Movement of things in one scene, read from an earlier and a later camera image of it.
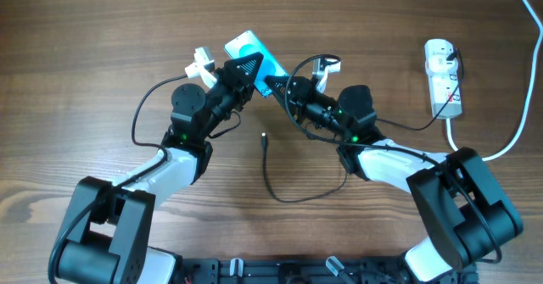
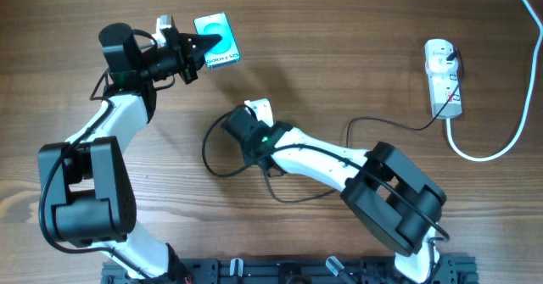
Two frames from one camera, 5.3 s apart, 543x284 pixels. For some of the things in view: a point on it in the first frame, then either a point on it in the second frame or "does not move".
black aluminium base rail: [380, 270] does not move
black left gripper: [237, 82] -> [189, 51]
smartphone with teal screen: [247, 44] -> [225, 51]
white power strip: [443, 78] does not move
